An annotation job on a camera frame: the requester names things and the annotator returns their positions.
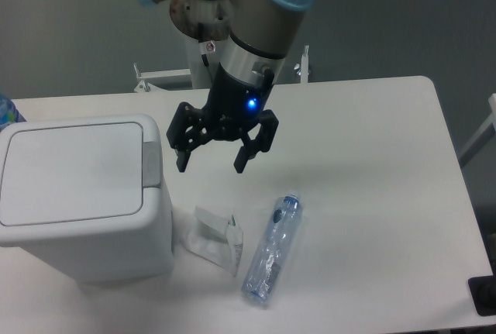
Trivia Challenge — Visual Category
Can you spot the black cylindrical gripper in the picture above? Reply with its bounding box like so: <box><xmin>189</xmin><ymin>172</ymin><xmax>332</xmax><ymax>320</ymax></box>
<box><xmin>166</xmin><ymin>65</ymin><xmax>279</xmax><ymax>174</ymax></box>

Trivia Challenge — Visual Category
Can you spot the white push-top trash can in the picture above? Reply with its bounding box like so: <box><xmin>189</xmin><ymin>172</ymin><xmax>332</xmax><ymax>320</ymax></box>
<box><xmin>1</xmin><ymin>114</ymin><xmax>174</xmax><ymax>283</ymax></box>

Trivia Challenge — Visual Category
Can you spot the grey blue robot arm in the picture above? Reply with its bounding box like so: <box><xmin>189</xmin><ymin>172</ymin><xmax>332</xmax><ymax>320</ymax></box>
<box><xmin>140</xmin><ymin>0</ymin><xmax>314</xmax><ymax>172</ymax></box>

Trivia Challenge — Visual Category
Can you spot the clear plastic water bottle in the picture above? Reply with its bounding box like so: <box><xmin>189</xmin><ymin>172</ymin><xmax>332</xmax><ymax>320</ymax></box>
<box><xmin>241</xmin><ymin>193</ymin><xmax>303</xmax><ymax>305</ymax></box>

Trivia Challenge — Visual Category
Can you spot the crumpled white plastic wrapper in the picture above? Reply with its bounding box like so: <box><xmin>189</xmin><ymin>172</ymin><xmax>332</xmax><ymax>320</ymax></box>
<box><xmin>180</xmin><ymin>207</ymin><xmax>243</xmax><ymax>277</ymax></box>

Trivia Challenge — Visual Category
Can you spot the blue bottle at left edge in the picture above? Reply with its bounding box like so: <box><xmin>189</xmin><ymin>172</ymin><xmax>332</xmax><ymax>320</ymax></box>
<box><xmin>0</xmin><ymin>94</ymin><xmax>26</xmax><ymax>131</ymax></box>

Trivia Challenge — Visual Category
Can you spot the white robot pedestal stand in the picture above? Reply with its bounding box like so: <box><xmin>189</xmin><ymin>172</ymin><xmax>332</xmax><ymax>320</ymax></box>
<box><xmin>133</xmin><ymin>0</ymin><xmax>313</xmax><ymax>94</ymax></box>

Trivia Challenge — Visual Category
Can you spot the white frame at right edge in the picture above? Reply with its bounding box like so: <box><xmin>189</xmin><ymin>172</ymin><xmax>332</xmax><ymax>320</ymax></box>
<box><xmin>458</xmin><ymin>93</ymin><xmax>495</xmax><ymax>167</ymax></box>

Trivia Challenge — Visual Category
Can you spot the black table clamp mount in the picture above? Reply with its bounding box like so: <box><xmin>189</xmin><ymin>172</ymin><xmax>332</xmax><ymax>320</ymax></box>
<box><xmin>468</xmin><ymin>275</ymin><xmax>495</xmax><ymax>317</ymax></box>

